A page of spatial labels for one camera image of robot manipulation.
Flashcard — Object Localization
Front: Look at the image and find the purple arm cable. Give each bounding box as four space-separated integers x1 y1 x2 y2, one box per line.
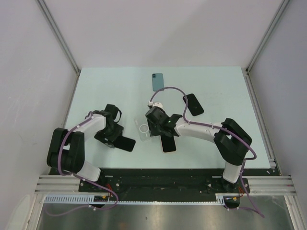
150 86 258 161
57 111 94 177

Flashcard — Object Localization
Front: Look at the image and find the aluminium frame rail front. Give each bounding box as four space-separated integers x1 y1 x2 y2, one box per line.
246 176 296 196

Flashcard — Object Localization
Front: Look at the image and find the black phone screen up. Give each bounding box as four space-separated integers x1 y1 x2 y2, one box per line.
113 136 136 152

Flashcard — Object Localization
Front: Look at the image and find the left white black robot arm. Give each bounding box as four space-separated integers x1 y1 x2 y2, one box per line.
47 104 124 192

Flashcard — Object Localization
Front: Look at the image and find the black phone camera side up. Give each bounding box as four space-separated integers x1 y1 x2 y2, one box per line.
183 93 204 116

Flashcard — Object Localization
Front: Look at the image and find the white slotted cable duct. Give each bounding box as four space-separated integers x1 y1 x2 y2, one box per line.
44 194 239 206

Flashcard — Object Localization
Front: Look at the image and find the beige phone case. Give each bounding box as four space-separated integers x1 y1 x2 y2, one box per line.
160 135 177 154

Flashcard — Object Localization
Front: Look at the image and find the aluminium frame rail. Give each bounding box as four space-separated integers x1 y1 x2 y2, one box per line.
246 176 296 196
35 175 80 194

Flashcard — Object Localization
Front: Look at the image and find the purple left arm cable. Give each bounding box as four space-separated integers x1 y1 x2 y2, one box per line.
57 111 94 177

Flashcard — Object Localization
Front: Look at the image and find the aluminium frame rail left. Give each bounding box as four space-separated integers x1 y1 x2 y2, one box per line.
35 175 80 194

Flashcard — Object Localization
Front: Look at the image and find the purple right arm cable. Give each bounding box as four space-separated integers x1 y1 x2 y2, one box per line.
150 86 258 161

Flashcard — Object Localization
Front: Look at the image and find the teal blue phone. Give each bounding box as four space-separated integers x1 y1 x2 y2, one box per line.
152 73 164 92

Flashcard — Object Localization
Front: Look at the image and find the clear magsafe phone case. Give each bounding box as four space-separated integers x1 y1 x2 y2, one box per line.
134 117 151 142

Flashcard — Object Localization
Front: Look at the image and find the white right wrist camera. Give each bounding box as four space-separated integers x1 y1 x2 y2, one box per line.
147 101 163 109

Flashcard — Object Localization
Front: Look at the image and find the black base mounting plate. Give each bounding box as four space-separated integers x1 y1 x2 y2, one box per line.
74 168 281 201

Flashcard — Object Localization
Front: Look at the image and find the left aluminium corner post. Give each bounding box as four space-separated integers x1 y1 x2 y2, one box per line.
36 0 81 77

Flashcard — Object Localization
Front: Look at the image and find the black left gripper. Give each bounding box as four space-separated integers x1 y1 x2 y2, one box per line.
94 123 123 148

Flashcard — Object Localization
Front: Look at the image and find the right aluminium corner post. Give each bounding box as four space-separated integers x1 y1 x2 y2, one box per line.
245 0 292 74

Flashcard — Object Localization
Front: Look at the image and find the aluminium corner post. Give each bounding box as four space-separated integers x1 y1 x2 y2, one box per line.
245 0 292 74
36 0 81 77

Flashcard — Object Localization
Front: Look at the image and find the black phone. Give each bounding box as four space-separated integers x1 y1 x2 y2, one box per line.
160 135 177 153

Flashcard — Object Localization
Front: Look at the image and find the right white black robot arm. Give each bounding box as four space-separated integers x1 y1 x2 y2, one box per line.
145 105 252 192

